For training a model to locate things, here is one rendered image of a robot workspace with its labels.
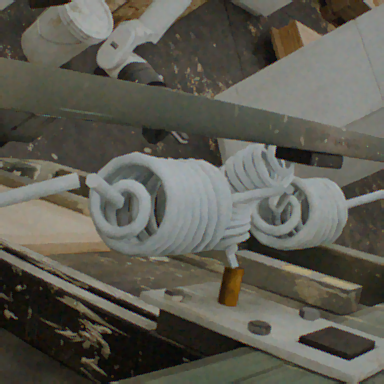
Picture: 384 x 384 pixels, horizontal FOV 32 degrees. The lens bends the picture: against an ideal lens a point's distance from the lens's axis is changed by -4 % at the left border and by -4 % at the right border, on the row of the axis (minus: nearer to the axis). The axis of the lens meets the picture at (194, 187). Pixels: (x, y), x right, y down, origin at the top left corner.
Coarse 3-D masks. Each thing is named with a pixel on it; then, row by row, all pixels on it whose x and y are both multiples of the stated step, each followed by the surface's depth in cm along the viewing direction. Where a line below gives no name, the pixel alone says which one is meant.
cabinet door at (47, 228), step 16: (0, 192) 140; (0, 208) 123; (16, 208) 126; (32, 208) 129; (48, 208) 131; (64, 208) 134; (0, 224) 109; (16, 224) 112; (32, 224) 114; (48, 224) 117; (64, 224) 120; (80, 224) 123; (16, 240) 99; (32, 240) 101; (48, 240) 104; (64, 240) 106; (80, 240) 108; (96, 240) 110
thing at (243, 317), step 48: (0, 240) 75; (240, 240) 52; (0, 288) 68; (48, 288) 63; (96, 288) 64; (192, 288) 57; (240, 288) 53; (48, 336) 63; (96, 336) 59; (144, 336) 55; (192, 336) 53; (240, 336) 47; (288, 336) 48
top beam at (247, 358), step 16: (336, 320) 57; (352, 320) 58; (368, 320) 58; (224, 352) 45; (240, 352) 45; (256, 352) 45; (176, 368) 40; (192, 368) 40; (208, 368) 41; (224, 368) 41; (240, 368) 42; (256, 368) 42; (272, 368) 43; (288, 368) 43; (304, 368) 44
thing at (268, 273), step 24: (216, 264) 112; (240, 264) 109; (264, 264) 106; (288, 264) 109; (264, 288) 106; (288, 288) 104; (312, 288) 101; (336, 288) 99; (360, 288) 101; (336, 312) 98
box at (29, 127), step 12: (0, 120) 181; (12, 120) 177; (24, 120) 174; (36, 120) 176; (48, 120) 178; (60, 120) 181; (0, 132) 180; (12, 132) 178; (24, 132) 181; (36, 132) 184
